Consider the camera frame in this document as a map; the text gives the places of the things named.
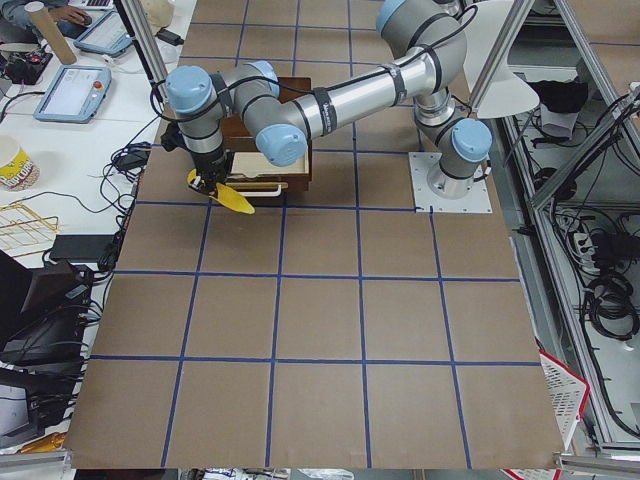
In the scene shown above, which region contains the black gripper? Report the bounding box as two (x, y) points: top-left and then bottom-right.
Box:
(192, 149), (231, 186)

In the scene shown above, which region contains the brown wooden drawer box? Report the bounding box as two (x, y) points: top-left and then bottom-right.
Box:
(220, 63), (311, 192)

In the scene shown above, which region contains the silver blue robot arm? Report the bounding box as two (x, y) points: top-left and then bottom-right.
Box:
(165, 1), (480, 196)

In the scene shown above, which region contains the person's hand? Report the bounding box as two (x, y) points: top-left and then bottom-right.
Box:
(58, 6), (92, 27)

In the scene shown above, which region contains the black power adapter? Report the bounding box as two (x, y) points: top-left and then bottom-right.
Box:
(156, 28), (184, 46)

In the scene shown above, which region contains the blue teach pendant tablet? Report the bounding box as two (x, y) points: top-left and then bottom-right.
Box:
(33, 66), (112, 124)

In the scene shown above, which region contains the beige baseball cap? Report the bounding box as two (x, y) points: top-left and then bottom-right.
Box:
(141, 0), (175, 29)

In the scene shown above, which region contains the yellow popcorn bucket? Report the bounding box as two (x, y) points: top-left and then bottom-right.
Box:
(1, 135), (40, 191)

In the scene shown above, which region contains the cardboard tube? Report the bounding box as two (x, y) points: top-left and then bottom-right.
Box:
(25, 1), (77, 65)

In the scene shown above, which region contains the white red plastic basket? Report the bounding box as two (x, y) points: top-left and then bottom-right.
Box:
(539, 350), (590, 452)

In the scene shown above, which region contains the gold wire rack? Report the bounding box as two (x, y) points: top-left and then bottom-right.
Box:
(1, 203), (59, 257)

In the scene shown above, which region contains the square metal base plate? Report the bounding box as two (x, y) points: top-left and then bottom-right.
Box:
(408, 152), (492, 214)

